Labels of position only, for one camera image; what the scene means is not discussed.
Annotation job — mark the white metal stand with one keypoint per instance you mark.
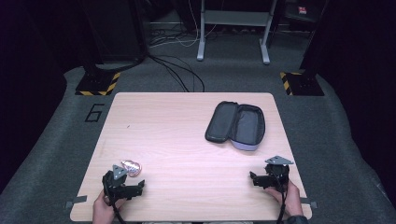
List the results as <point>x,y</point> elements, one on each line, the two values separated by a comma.
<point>236,18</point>

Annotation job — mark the grey tape piece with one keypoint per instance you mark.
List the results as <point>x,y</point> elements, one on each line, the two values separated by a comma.
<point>76,200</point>
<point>309,203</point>

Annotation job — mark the person's left hand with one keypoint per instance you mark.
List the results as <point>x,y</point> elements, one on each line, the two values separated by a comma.
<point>104,210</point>

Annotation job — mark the black stand post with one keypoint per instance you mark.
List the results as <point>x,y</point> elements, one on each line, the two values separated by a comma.
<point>91,43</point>
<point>314,40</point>

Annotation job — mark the black base with hazard tape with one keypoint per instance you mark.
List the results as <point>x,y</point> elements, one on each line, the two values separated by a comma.
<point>303,84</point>
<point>96,84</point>

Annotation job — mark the black cabinet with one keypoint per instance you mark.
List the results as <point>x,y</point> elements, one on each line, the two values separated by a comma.
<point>120,28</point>

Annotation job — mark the black zip case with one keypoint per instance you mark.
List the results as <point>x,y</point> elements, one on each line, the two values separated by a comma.
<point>238,124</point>

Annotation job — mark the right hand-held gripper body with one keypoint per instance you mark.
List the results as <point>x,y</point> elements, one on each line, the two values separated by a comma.
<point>278,174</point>

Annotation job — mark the black box with red label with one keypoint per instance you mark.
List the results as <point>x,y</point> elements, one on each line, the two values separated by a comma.
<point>299,11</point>

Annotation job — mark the person's right hand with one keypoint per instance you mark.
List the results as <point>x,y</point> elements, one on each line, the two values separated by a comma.
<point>292,199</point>

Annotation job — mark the person's beige pants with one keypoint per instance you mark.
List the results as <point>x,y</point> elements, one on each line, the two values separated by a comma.
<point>196,222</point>

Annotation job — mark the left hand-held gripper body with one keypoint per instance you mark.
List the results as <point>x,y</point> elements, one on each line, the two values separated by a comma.
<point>115,182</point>

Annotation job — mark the small pink silver striped object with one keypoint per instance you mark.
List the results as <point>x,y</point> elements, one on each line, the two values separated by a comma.
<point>132,168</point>

